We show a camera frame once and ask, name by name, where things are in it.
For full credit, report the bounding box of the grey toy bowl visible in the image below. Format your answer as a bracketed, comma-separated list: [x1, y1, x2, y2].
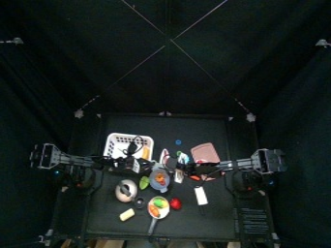
[147, 168, 172, 194]

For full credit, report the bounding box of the white rectangular block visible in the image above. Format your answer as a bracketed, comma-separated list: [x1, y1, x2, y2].
[193, 186, 210, 216]

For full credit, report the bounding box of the green toy vegetable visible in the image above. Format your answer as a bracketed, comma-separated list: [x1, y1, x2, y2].
[152, 198, 170, 208]

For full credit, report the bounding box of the blue and white toy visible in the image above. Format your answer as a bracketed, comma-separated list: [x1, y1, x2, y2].
[178, 152, 191, 165]

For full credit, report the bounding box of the pink cutting board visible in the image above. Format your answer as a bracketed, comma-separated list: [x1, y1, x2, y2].
[190, 141, 223, 165]

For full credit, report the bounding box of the orange toy food in bowl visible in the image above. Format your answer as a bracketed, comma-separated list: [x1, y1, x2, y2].
[155, 172, 168, 187]

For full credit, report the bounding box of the green toy leaf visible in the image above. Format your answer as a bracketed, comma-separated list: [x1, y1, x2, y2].
[139, 175, 151, 191]

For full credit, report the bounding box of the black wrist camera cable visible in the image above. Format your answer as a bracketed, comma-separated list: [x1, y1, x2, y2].
[123, 135, 146, 158]

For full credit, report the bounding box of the grey toy frying pan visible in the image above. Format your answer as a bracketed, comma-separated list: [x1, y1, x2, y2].
[146, 195, 172, 235]

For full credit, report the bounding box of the pale yellow toy cheese block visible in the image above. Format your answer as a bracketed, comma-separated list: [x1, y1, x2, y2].
[119, 207, 136, 222]

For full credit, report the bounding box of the red toy strawberry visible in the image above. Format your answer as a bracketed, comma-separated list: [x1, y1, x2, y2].
[170, 198, 185, 211]

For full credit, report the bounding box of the white plastic basket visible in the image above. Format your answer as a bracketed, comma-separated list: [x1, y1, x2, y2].
[103, 132, 155, 162]

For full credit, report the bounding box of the red and white toy tool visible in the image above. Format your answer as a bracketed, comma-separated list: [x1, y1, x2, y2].
[158, 147, 172, 166]

